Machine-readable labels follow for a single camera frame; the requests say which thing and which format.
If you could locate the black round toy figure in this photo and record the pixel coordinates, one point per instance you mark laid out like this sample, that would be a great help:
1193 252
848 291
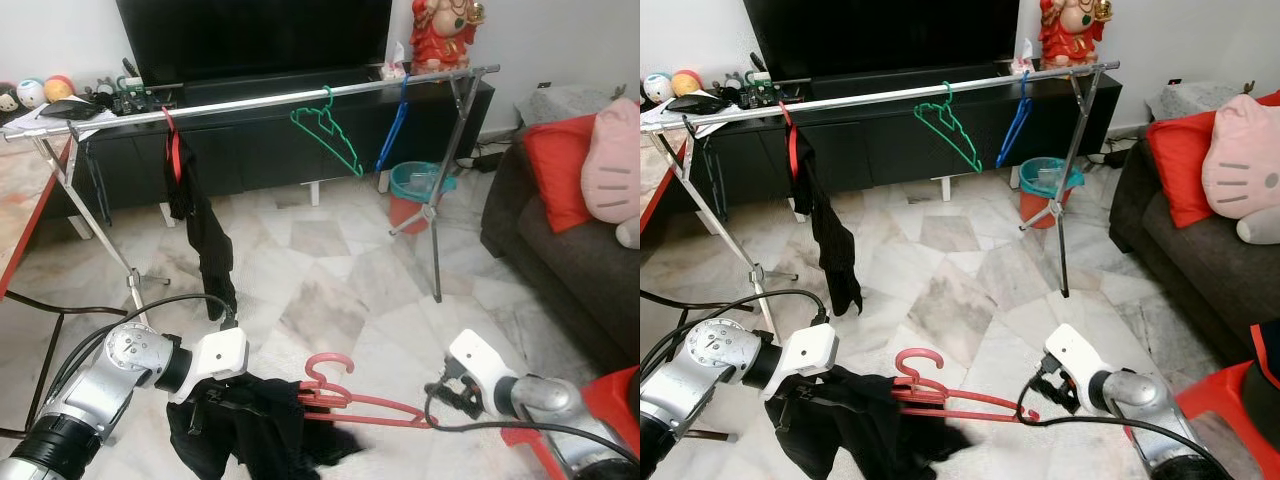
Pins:
9 98

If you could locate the blue plastic clothes hanger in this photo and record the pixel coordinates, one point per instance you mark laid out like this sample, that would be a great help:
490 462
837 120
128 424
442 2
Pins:
1011 130
393 135

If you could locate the red plastic clothes hanger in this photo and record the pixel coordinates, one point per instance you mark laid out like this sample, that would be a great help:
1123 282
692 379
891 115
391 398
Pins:
173 137
792 135

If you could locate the green electronic gadget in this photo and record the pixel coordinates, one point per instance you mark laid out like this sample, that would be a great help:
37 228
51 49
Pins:
132 103
760 97

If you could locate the orange round toy figure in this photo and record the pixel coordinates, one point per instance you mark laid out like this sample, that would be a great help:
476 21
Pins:
60 88
686 82

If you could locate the red cushion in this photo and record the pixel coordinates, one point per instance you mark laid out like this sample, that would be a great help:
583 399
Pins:
1180 165
555 170

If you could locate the white paper sheets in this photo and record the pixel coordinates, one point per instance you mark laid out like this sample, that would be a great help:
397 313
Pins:
655 118
25 122

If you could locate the dark fabric sofa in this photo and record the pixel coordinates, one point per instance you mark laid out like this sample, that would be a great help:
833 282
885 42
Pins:
570 270
1190 270

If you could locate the black polo shirt red collar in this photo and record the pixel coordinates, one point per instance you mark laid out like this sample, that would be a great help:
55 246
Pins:
205 240
835 250

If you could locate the navy polo shirt red collar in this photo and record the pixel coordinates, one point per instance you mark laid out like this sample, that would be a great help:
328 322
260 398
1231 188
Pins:
260 430
860 430

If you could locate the salmon pink plastic hanger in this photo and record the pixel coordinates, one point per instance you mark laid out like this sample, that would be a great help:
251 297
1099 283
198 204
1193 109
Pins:
322 398
915 392

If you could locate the orange bin with teal liner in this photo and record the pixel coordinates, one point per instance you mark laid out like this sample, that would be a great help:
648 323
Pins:
410 210
1040 205

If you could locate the black television console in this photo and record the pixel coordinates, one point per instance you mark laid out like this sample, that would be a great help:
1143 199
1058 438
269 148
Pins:
880 140
270 140

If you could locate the white round toy figure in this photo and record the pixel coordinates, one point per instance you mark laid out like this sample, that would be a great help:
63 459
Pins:
31 93
658 88

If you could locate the grey cloth covered stand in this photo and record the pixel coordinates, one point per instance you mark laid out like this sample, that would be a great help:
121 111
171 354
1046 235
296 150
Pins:
1190 100
560 103

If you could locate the red plastic stool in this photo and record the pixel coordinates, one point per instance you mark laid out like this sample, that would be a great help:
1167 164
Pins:
1220 400
610 410

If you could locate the cream plush toy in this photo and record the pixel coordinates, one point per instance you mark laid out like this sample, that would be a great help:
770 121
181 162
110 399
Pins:
1260 228
630 233

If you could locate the silver metal clothes rack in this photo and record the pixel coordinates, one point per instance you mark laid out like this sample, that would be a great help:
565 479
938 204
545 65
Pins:
250 101
880 96

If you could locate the white tissue pack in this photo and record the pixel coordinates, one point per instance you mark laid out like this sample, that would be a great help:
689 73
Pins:
1022 62
394 68

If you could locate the pink cat face plush cushion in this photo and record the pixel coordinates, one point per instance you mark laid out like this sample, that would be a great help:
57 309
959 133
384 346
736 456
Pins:
1245 160
615 160

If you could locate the green plastic clothes hanger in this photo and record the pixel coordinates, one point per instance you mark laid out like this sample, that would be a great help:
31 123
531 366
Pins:
327 104
947 100

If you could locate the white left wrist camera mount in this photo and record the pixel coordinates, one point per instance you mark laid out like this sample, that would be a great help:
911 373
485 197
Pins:
810 350
220 355

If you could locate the red robed figurine statue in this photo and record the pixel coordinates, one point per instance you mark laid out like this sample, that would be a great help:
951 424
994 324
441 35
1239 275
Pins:
445 40
1070 40

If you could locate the black flat screen television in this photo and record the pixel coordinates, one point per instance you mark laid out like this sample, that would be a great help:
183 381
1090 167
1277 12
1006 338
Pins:
880 35
250 40

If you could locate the black pouch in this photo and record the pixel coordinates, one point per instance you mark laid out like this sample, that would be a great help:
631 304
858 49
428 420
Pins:
70 109
695 103

